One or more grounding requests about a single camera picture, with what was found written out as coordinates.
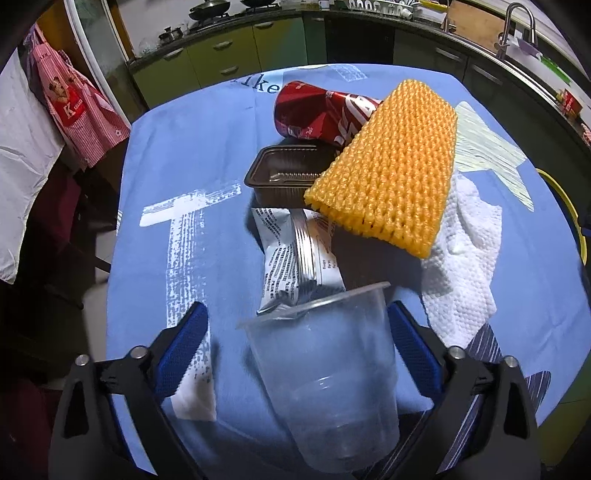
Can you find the wooden cutting board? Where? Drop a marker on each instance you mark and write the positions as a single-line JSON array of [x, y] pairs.
[[475, 23]]

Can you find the green plastic tray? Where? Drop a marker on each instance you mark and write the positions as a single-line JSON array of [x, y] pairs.
[[554, 67]]

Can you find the crushed red drink can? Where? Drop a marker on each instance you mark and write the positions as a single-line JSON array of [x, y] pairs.
[[314, 115]]

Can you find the yellow rimmed trash bin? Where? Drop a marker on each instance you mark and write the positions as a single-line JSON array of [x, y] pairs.
[[567, 194]]

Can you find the dark red chair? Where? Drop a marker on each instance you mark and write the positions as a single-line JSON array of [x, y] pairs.
[[60, 207]]

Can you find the red checked apron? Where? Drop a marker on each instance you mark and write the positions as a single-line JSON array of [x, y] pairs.
[[74, 106]]

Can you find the white hanging cloth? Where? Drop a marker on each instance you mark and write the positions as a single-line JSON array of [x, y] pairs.
[[23, 161]]

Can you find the purple drain holder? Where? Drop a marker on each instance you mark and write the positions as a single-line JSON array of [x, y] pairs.
[[527, 45]]

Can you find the black wok with lid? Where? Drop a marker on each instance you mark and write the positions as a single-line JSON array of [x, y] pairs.
[[210, 8]]

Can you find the tall steel faucet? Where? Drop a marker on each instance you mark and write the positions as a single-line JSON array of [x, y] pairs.
[[506, 27]]

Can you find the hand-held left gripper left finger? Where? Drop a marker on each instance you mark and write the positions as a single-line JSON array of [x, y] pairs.
[[180, 355]]

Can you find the blue printed tablecloth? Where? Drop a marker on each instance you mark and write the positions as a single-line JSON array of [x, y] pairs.
[[194, 152]]

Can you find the brown plastic tray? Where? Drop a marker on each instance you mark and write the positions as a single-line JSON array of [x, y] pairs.
[[277, 161]]

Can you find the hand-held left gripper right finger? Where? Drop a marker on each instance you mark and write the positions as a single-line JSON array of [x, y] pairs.
[[415, 355]]

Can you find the clear plastic cup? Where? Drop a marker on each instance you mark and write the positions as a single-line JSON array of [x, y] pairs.
[[332, 392]]

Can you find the glass sliding door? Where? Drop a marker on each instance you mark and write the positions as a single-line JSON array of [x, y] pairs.
[[101, 32]]

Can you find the gas stove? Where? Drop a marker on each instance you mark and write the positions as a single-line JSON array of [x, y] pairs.
[[231, 21]]

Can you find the small steel pot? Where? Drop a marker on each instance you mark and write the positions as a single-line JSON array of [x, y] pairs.
[[171, 34]]

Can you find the white paper towel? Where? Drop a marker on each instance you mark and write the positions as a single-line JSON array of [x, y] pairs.
[[461, 258]]

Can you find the silver snack wrapper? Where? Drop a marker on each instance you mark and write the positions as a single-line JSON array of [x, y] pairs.
[[286, 258]]

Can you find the orange foam fruit net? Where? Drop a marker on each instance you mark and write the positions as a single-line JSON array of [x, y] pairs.
[[392, 161]]

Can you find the light green base cabinets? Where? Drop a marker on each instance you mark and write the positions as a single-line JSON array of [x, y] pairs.
[[217, 60]]

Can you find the black frying pan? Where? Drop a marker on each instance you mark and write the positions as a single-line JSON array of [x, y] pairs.
[[258, 3]]

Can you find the white dish rack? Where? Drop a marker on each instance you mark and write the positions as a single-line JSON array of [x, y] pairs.
[[378, 7]]

